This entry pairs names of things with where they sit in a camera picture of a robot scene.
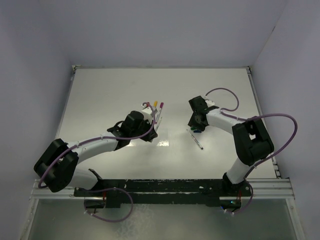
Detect white pen blue end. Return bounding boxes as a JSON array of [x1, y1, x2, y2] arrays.
[[186, 129, 204, 150]]

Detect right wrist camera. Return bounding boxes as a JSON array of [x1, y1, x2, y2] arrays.
[[205, 98, 215, 106]]

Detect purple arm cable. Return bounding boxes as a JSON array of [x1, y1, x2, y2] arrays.
[[37, 101, 157, 222], [204, 87, 299, 217]]

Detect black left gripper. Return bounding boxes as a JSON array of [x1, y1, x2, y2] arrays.
[[130, 117, 157, 142]]

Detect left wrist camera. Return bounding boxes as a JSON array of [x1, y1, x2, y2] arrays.
[[140, 106, 158, 123]]

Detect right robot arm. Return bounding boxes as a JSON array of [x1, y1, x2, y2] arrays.
[[188, 96, 274, 196]]

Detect aluminium extrusion rail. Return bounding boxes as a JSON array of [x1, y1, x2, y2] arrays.
[[248, 178, 295, 200]]

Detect white pen purple end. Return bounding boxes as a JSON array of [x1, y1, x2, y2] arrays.
[[155, 106, 163, 124]]

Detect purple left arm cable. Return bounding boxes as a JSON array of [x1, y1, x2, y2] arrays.
[[37, 101, 157, 222]]

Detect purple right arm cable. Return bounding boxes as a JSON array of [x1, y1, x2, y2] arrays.
[[204, 87, 299, 217]]

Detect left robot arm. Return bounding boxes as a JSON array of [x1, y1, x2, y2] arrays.
[[33, 110, 158, 196]]

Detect white pen yellow end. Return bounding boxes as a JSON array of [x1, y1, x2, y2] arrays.
[[152, 104, 158, 113]]

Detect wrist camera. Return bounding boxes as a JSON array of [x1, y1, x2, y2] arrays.
[[140, 106, 158, 123], [205, 98, 215, 106]]

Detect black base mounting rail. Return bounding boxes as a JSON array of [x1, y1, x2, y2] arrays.
[[74, 177, 252, 209]]

